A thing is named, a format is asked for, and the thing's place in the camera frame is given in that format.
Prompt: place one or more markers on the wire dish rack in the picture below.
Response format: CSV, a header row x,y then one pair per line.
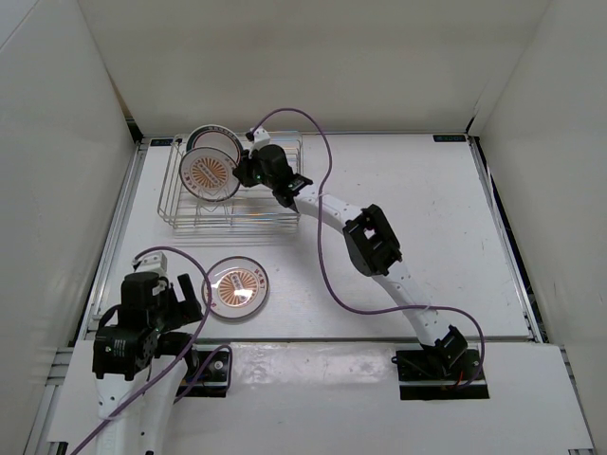
x,y
249,210

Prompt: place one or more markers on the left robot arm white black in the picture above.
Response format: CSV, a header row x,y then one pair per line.
x,y
140,358

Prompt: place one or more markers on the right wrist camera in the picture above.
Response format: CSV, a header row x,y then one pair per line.
x,y
258,138

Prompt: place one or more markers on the green rimmed back plate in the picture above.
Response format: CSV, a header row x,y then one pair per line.
x,y
217,137

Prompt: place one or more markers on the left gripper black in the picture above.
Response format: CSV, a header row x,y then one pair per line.
x,y
186,311

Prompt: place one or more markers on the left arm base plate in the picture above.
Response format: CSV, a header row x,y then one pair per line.
x,y
208,374

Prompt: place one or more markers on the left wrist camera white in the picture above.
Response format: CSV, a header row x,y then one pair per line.
x,y
152,262

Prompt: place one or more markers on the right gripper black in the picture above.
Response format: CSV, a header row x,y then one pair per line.
x,y
244,172

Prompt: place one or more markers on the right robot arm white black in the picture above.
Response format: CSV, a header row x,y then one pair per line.
x,y
371,244

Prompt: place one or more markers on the orange sunburst plate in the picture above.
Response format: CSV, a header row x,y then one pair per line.
x,y
240,288
207,174

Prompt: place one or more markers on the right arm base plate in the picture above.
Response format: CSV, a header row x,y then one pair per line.
x,y
419,380

